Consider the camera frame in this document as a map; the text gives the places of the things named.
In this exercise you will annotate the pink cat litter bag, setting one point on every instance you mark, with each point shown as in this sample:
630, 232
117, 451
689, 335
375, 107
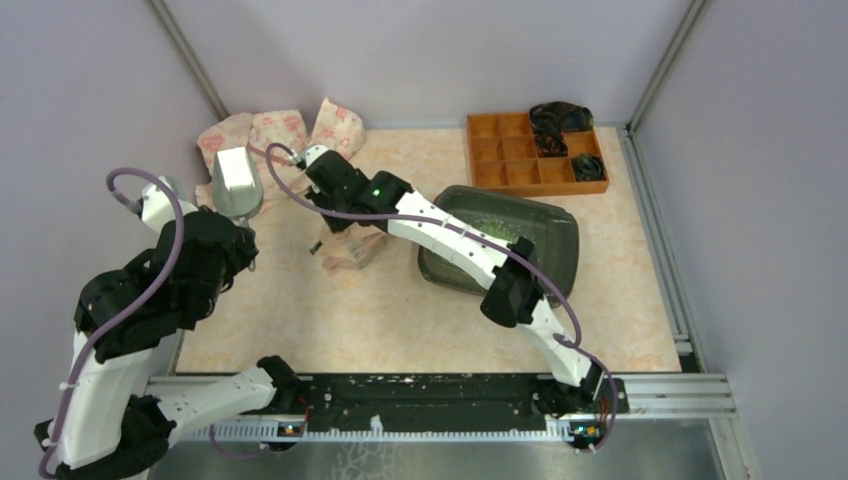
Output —
353, 248

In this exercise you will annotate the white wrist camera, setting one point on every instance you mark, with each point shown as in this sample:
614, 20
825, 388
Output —
307, 157
156, 209

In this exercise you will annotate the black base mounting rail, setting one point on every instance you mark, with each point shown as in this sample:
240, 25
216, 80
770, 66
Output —
445, 403

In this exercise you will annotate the floral pink cloth bag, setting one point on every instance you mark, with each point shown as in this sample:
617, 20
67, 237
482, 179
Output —
335, 127

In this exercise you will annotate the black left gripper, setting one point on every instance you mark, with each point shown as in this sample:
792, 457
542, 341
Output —
245, 249

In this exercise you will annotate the dark grey litter box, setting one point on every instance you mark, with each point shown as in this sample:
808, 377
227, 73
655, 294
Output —
554, 231

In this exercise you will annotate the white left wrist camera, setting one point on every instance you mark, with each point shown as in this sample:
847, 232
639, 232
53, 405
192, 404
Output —
156, 209

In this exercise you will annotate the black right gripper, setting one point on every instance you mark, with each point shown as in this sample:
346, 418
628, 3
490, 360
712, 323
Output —
334, 224

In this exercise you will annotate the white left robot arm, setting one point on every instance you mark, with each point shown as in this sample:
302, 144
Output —
106, 429

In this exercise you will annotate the green cat litter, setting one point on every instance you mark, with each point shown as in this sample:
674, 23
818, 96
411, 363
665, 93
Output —
507, 228

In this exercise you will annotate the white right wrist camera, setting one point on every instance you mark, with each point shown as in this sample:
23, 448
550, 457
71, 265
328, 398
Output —
307, 157

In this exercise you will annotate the silver metal scoop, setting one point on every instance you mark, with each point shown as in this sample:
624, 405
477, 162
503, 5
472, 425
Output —
237, 190

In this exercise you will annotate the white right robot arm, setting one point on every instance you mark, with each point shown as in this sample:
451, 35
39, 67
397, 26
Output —
515, 291

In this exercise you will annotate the orange divided organizer tray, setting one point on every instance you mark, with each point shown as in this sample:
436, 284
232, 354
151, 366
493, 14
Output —
507, 155

